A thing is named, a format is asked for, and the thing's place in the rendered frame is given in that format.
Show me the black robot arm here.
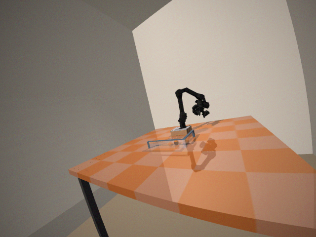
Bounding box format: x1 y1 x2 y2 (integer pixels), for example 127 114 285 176
175 87 210 129

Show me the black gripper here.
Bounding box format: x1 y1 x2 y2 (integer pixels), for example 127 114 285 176
192 103 210 118

